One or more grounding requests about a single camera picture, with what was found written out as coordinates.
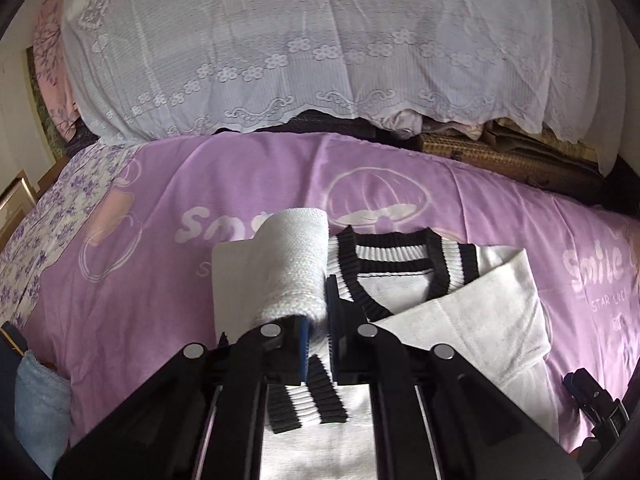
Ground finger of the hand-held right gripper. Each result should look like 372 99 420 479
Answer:
562 367 610 421

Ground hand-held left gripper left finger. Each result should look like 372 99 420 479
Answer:
52 316 311 480

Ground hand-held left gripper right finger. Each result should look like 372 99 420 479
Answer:
325 275 587 480

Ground white sweater with black trim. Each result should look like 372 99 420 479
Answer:
210 206 561 480

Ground purple printed blanket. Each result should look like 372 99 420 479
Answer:
30 132 640 461

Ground pale folded cloths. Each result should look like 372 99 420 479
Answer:
372 110 486 141

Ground brown woven mat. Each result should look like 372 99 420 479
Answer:
420 120 606 201

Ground light blue denim cloth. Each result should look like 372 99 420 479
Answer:
14 350 73 466

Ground purple floral bedsheet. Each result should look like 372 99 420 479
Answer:
0 142 146 331

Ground dark blue cloth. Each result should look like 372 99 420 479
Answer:
0 322 26 411

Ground white lace cover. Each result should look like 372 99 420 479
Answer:
60 0 633 176

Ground pink floral pillow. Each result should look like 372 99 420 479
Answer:
32 0 83 141

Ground wooden frame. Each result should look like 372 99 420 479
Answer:
0 170 43 251

